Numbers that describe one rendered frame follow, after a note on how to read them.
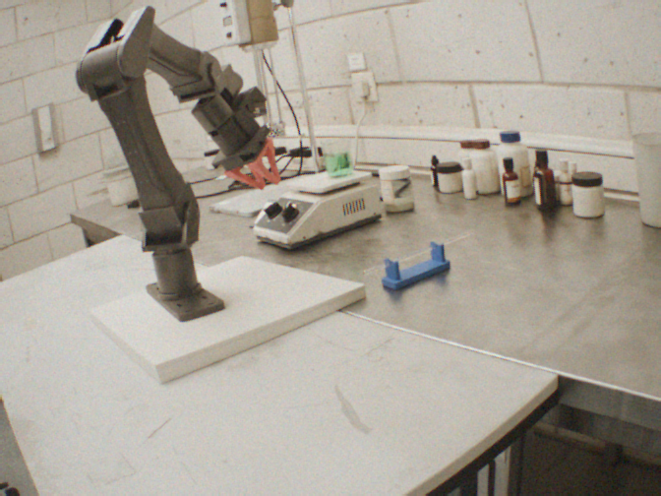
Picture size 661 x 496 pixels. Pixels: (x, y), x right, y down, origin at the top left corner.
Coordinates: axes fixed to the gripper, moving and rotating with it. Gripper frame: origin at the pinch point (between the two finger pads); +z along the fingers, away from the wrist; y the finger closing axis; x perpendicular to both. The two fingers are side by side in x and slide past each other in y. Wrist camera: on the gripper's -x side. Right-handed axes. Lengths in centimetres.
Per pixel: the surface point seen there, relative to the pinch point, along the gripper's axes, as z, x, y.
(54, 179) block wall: 5, -93, 220
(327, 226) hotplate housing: 11.7, 0.8, -4.8
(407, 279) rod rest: 8.7, 19.6, -28.0
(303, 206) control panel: 7.2, -0.6, -2.2
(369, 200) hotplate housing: 14.6, -7.6, -9.0
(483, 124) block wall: 27, -43, -22
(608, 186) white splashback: 35, -21, -52
